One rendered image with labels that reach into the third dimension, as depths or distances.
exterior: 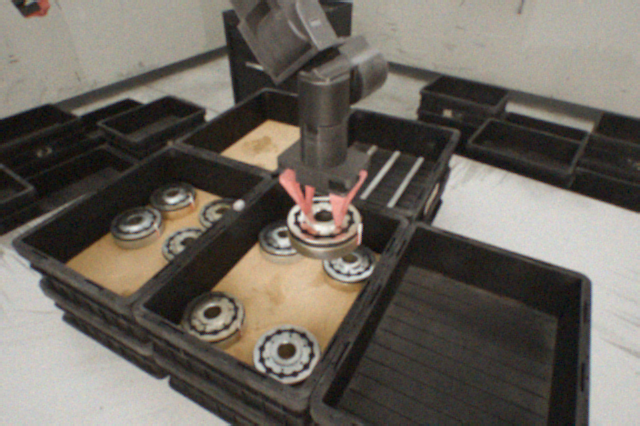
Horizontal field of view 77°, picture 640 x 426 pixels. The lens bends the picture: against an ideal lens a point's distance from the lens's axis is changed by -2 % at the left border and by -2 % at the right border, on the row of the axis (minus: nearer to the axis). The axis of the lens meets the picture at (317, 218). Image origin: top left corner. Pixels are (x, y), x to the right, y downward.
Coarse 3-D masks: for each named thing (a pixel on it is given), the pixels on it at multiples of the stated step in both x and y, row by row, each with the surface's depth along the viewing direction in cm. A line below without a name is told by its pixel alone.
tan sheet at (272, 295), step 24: (240, 264) 80; (264, 264) 80; (312, 264) 80; (216, 288) 75; (240, 288) 75; (264, 288) 75; (288, 288) 75; (312, 288) 75; (264, 312) 71; (288, 312) 71; (312, 312) 71; (336, 312) 71
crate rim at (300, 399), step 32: (320, 192) 81; (224, 224) 74; (192, 256) 67; (384, 256) 67; (160, 288) 62; (160, 320) 57; (352, 320) 57; (192, 352) 56; (224, 352) 53; (256, 384) 51
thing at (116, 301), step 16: (144, 160) 91; (208, 160) 92; (224, 160) 91; (256, 176) 87; (96, 192) 81; (256, 192) 82; (64, 208) 77; (48, 224) 74; (16, 240) 70; (32, 256) 67; (48, 256) 67; (176, 256) 67; (48, 272) 68; (64, 272) 64; (160, 272) 65; (80, 288) 64; (96, 288) 62; (144, 288) 62; (112, 304) 61; (128, 304) 60
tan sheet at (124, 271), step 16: (176, 224) 89; (192, 224) 89; (112, 240) 85; (160, 240) 85; (80, 256) 81; (96, 256) 81; (112, 256) 81; (128, 256) 81; (144, 256) 81; (160, 256) 81; (80, 272) 78; (96, 272) 78; (112, 272) 78; (128, 272) 78; (144, 272) 78; (112, 288) 75; (128, 288) 75
